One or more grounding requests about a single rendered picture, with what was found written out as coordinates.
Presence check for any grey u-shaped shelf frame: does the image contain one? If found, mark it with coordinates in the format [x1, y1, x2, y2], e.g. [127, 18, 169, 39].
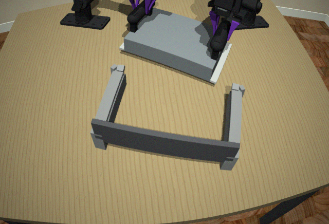
[90, 64, 245, 171]

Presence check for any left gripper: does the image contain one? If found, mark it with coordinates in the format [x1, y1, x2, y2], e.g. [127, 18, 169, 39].
[208, 0, 247, 41]

